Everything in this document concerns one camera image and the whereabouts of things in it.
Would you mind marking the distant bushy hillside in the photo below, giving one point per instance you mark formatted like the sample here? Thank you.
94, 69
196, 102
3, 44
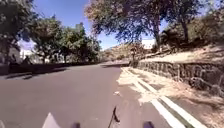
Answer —
115, 52

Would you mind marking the white building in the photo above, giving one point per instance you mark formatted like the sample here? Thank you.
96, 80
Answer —
148, 43

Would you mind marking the row of leafy trees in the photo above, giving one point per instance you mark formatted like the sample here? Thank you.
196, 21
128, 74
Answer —
71, 41

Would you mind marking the grey asphalt road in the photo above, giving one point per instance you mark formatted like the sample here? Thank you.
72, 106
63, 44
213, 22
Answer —
66, 90

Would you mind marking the group of large trees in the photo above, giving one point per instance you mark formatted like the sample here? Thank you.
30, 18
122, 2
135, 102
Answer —
150, 15

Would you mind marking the robot's own part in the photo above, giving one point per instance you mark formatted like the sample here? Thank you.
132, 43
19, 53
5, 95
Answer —
76, 125
148, 125

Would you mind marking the double white painted line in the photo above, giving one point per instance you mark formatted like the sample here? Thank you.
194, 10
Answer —
165, 114

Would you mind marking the dry grassy slope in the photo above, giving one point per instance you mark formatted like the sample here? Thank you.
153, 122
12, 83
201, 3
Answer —
190, 56

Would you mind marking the dry dirt verge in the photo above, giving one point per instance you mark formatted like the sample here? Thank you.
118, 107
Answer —
186, 95

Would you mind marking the stone retaining wall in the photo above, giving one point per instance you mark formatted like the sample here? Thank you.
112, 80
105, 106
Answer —
180, 71

